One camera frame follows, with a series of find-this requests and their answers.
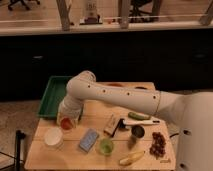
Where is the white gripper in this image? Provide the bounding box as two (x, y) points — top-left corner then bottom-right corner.
(56, 101), (82, 129)

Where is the orange apple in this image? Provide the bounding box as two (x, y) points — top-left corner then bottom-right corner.
(60, 118), (72, 130)

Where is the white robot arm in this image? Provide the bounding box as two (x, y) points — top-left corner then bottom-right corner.
(58, 71), (213, 171)

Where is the white paper cup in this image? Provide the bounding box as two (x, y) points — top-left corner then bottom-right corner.
(44, 127), (63, 148)

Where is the green plastic cup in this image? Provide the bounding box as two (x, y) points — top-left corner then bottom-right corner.
(97, 138), (114, 156)

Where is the metal cup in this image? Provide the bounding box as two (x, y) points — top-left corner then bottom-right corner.
(131, 125), (145, 142)

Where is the blue sponge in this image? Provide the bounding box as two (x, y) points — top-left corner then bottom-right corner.
(79, 129), (99, 152)

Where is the green plastic tray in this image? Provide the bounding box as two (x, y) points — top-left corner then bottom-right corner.
(38, 76), (71, 120)

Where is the small wooden block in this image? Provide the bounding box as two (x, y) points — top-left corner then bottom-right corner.
(104, 115), (120, 135)

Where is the black stand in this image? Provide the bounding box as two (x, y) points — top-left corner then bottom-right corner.
(14, 130), (26, 171)

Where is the black and white brush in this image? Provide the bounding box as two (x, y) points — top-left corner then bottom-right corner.
(116, 118), (160, 129)

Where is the orange plate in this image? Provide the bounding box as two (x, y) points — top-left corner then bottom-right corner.
(107, 83), (124, 87)

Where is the yellow banana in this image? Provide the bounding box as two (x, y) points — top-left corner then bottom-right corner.
(119, 151), (145, 166)

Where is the green cucumber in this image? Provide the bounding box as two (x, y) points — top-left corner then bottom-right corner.
(128, 112), (151, 121)

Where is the dark red bowl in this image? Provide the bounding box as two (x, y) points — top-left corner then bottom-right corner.
(134, 86), (147, 90)

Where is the bunch of dark grapes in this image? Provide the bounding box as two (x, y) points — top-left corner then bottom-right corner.
(149, 132), (166, 158)

